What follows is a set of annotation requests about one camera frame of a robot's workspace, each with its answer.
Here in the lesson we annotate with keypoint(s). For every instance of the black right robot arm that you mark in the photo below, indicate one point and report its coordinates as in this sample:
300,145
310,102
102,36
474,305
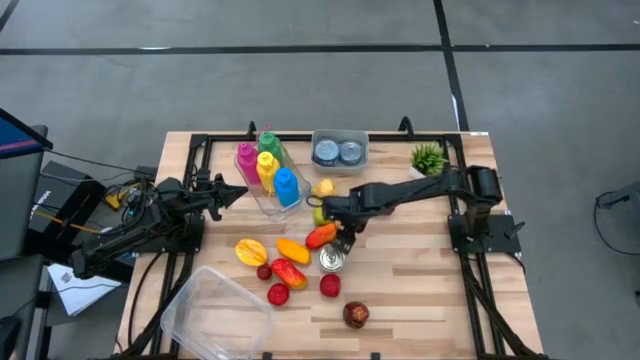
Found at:
410,189

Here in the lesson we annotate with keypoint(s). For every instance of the pink squeeze bottle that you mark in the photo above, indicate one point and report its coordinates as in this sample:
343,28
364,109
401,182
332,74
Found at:
247,160

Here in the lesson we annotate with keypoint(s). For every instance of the yellow-orange toy mango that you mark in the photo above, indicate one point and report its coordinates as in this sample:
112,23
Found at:
294,251

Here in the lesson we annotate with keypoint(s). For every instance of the green toy apple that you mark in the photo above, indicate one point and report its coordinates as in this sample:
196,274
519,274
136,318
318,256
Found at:
319,217

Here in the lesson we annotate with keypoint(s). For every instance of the dark red toy apple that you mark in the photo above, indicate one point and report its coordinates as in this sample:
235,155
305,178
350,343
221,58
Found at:
386,213

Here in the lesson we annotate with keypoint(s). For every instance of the clear plastic tub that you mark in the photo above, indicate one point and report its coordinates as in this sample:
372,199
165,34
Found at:
215,315

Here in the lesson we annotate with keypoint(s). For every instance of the blue squeeze bottle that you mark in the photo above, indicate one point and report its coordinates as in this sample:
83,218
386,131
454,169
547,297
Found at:
286,187

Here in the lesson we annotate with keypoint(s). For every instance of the dark red toy pomegranate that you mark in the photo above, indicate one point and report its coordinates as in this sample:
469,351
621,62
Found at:
355,314

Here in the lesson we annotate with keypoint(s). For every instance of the grey plastic bin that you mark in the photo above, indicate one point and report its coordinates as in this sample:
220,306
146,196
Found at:
340,169

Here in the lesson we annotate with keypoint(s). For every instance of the grey cabinet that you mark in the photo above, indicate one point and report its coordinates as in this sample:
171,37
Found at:
20,200

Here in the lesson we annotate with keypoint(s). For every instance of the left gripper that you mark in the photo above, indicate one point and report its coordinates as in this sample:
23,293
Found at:
210,195

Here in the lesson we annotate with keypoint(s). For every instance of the green squeeze bottle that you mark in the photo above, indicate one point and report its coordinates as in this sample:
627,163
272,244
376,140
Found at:
270,145

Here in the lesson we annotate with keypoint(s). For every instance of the blue screen monitor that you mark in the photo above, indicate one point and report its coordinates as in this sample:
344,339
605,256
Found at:
20,135

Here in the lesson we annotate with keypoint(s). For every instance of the black box with white lettering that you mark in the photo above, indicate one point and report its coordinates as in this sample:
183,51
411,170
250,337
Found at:
44,200

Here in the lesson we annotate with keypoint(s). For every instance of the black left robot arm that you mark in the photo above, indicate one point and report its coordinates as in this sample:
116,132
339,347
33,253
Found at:
125,240

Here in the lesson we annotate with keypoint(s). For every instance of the black metal table frame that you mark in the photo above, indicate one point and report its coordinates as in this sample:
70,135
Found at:
390,136

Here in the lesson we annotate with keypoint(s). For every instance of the white paper sheets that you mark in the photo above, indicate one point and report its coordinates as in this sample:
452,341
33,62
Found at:
75,295

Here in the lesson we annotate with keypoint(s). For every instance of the red-orange toy mango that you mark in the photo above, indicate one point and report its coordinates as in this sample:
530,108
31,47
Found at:
321,236

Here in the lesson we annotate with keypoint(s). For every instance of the red and yellow toy mango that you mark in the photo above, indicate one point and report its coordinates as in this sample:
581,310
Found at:
289,273

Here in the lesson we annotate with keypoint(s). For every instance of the clear rectangular tray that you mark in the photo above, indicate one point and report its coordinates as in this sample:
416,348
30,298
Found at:
300,195

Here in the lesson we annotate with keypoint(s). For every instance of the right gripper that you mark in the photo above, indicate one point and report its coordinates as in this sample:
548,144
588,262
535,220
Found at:
347,210

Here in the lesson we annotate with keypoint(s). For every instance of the small dark red plum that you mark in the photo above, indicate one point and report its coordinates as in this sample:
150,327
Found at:
264,272

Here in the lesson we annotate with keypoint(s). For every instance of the red toy fruit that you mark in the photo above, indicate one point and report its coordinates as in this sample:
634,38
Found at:
278,294
330,286

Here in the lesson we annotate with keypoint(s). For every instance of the yellow toy fruit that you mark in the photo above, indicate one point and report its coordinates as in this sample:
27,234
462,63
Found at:
325,188

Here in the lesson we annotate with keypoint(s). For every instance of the green plant in white pot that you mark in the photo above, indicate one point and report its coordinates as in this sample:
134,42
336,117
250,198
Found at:
427,159

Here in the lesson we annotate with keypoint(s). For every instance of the yellow squeeze bottle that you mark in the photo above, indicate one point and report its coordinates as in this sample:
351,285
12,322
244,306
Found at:
267,170

